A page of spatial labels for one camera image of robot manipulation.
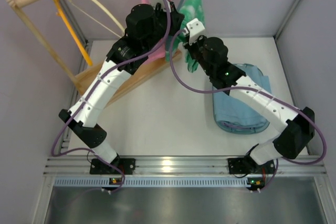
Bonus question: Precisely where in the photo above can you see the green tie-dye trousers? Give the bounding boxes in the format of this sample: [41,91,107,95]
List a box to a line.
[173,0,205,73]

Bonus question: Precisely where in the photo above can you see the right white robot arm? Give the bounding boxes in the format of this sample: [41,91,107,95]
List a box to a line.
[183,35,314,173]

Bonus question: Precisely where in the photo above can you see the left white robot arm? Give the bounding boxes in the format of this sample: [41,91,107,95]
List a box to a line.
[59,1,184,165]

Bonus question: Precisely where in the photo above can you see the orange plastic hanger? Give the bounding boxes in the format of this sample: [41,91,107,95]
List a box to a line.
[53,0,93,66]

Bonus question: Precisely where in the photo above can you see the cream plastic hanger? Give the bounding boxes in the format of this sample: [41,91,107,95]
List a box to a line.
[67,0,125,38]

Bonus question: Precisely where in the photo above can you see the pink garment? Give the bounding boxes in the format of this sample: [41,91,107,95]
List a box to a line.
[141,0,165,64]

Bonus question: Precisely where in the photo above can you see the light blue folded cloth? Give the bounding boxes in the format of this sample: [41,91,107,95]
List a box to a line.
[212,63,271,127]

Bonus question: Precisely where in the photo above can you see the blue plastic tray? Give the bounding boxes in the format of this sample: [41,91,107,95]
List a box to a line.
[212,63,271,135]

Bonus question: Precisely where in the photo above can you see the wooden clothes rack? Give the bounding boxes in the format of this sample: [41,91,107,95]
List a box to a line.
[5,0,183,109]

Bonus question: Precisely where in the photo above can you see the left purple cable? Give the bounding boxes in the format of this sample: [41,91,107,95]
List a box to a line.
[51,0,174,193]

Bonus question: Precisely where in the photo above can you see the purple cable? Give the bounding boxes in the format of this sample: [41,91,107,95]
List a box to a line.
[169,29,329,190]
[51,0,174,193]

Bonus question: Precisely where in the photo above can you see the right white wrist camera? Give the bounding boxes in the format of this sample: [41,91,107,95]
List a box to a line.
[185,18,206,45]

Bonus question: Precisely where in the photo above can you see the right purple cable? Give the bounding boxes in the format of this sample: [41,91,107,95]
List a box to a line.
[169,29,329,190]

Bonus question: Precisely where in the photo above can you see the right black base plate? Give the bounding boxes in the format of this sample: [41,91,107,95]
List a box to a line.
[228,157,254,175]

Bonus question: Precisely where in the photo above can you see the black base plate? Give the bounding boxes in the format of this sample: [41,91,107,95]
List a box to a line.
[89,157,135,175]
[228,157,254,175]

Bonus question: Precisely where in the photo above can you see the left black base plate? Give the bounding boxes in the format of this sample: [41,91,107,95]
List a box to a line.
[89,157,135,175]

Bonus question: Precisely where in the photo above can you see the perforated grey cable duct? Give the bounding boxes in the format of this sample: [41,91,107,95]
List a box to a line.
[54,177,266,187]

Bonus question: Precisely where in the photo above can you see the aluminium mounting rail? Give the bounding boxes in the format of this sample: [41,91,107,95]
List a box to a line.
[43,155,327,177]

